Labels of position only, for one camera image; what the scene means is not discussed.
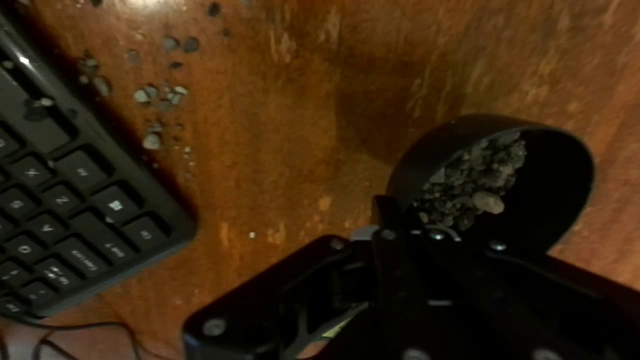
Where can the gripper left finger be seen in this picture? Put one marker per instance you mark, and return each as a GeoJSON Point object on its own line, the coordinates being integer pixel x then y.
{"type": "Point", "coordinates": [260, 300]}

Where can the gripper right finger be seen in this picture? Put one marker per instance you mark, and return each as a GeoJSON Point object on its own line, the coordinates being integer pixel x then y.
{"type": "Point", "coordinates": [540, 300]}

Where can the black round scoop cup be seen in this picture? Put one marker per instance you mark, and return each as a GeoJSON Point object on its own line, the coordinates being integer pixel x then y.
{"type": "Point", "coordinates": [550, 190]}

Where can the grey gravel in cup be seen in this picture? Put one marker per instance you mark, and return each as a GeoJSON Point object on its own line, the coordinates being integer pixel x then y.
{"type": "Point", "coordinates": [470, 185]}

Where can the black computer keyboard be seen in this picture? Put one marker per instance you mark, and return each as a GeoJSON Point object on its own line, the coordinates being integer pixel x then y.
{"type": "Point", "coordinates": [65, 200]}

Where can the scattered grey gravel pieces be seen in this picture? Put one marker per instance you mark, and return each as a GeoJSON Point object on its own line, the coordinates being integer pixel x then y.
{"type": "Point", "coordinates": [150, 95]}

